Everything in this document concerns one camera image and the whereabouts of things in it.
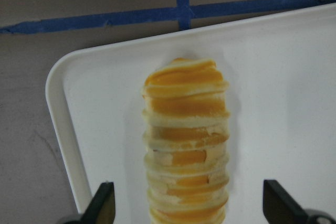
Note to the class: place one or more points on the cream rectangular tray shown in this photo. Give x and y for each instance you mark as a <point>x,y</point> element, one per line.
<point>281,99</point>

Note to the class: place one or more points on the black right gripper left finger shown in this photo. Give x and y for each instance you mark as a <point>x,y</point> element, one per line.
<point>101,209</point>

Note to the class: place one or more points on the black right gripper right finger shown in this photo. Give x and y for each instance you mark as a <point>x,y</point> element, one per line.
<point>280,207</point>

